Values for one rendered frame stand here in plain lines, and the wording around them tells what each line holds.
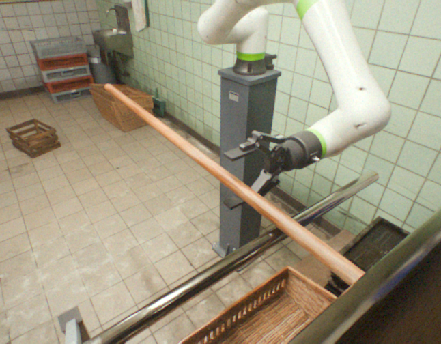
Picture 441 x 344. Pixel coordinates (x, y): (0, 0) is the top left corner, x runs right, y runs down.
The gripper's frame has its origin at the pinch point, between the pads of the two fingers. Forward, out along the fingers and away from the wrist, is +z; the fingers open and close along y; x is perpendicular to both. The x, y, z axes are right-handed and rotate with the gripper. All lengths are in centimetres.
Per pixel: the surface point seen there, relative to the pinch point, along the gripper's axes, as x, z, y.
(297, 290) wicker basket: -9, -24, 52
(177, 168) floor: 170, -73, 119
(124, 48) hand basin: 354, -108, 49
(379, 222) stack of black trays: -12, -61, 39
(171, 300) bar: -16.6, 24.7, 1.8
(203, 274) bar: -15.6, 18.2, 1.6
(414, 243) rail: -38.1, 14.6, -23.9
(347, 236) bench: 0, -69, 61
